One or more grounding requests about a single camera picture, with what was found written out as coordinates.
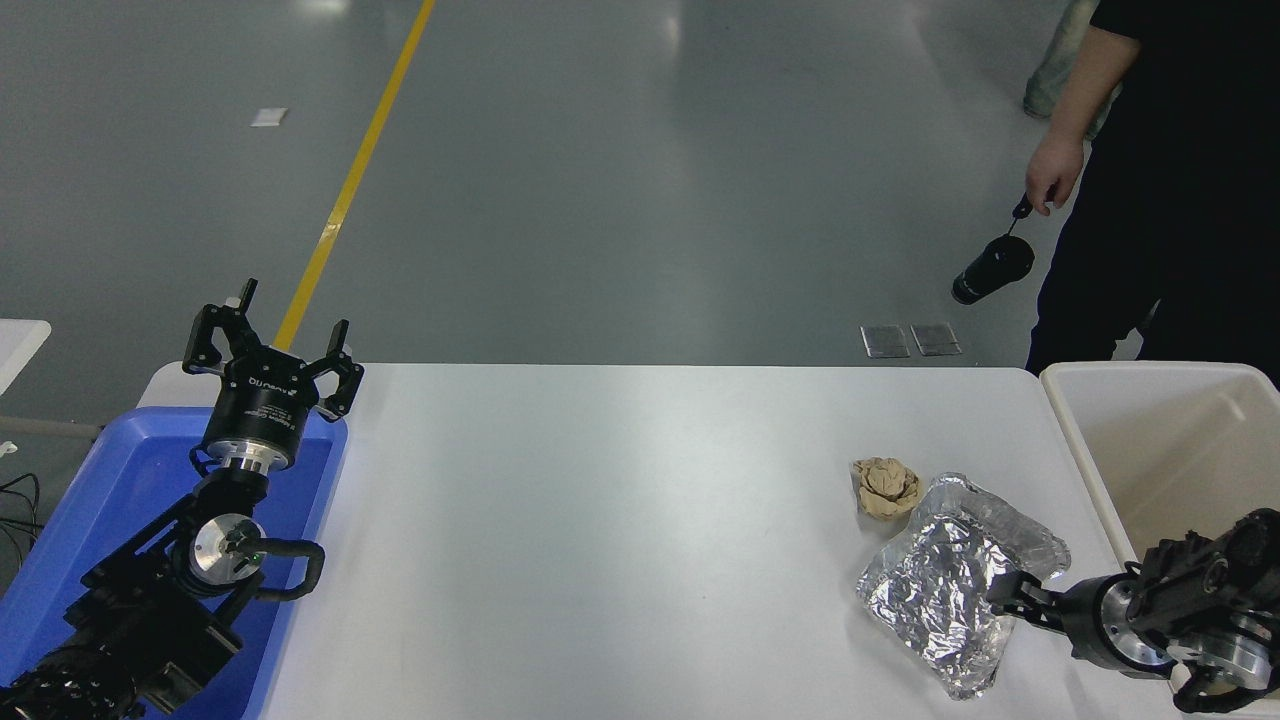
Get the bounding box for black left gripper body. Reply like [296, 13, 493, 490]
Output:
[203, 347, 319, 463]

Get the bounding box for silver foil plate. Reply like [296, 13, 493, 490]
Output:
[857, 473, 1071, 701]

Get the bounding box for blue plastic tray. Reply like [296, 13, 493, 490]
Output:
[0, 405, 349, 720]

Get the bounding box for person's hand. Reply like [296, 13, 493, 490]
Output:
[1025, 133, 1086, 217]

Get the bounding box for black cables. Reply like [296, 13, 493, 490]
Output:
[0, 470, 43, 566]

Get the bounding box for large pale plastic bin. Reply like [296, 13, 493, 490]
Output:
[1040, 362, 1280, 720]

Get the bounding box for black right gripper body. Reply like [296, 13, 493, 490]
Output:
[1062, 577, 1116, 666]

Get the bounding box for black bottle with strap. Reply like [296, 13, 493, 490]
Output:
[952, 195, 1037, 306]

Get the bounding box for crumpled tan paper ball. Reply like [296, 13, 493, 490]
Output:
[852, 457, 924, 523]

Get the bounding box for person in pale trousers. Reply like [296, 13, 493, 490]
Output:
[1023, 0, 1121, 141]

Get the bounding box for small white side table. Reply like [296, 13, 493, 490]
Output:
[0, 318, 53, 396]

